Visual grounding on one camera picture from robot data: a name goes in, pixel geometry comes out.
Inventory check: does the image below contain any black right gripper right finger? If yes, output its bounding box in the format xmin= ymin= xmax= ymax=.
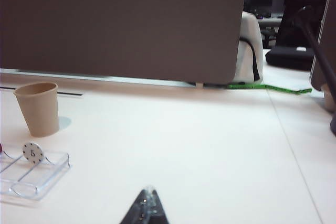
xmin=150 ymin=186 xmax=169 ymax=224

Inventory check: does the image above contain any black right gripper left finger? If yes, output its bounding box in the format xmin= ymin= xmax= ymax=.
xmin=119 ymin=185 xmax=152 ymax=224

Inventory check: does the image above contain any clear plastic chip tray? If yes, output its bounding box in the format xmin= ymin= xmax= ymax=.
xmin=0 ymin=144 xmax=72 ymax=201

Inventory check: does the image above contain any white poker chip 5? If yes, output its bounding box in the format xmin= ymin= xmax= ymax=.
xmin=22 ymin=142 xmax=44 ymax=165

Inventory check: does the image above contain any tan paper cup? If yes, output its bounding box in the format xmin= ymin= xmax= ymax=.
xmin=13 ymin=82 xmax=60 ymax=138

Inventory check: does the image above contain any green tape strip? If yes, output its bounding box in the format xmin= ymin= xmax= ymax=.
xmin=227 ymin=83 xmax=313 ymax=95

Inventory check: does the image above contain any white bag with black stripe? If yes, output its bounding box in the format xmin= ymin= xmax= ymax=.
xmin=233 ymin=11 xmax=264 ymax=83

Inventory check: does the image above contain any wide brown desk partition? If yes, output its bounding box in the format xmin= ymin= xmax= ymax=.
xmin=0 ymin=0 xmax=247 ymax=83

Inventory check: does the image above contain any small paper bowl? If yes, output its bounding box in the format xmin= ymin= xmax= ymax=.
xmin=320 ymin=83 xmax=336 ymax=113

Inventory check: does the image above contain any black watering can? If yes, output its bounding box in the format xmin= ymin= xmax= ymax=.
xmin=291 ymin=5 xmax=336 ymax=138

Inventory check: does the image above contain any narrow brown desk partition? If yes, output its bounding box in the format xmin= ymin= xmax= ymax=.
xmin=309 ymin=0 xmax=336 ymax=92

